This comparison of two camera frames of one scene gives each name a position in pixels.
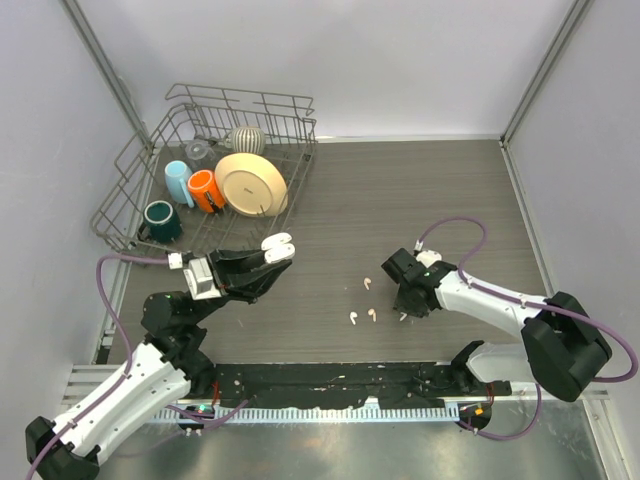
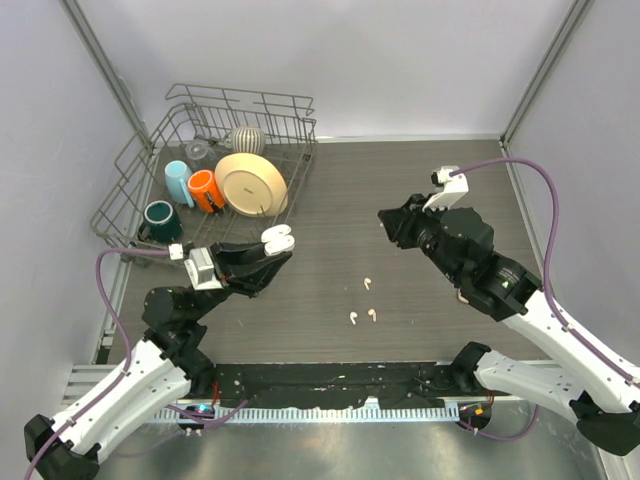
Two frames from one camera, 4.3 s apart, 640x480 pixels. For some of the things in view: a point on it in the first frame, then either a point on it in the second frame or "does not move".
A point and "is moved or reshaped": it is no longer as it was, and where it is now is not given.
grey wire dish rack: x=216 y=169 does not move
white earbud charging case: x=277 y=247 is moved or reshaped
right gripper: x=400 y=293 to x=400 y=223
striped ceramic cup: x=246 y=139 does not move
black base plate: x=291 y=384 does not move
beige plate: x=251 y=185 does not move
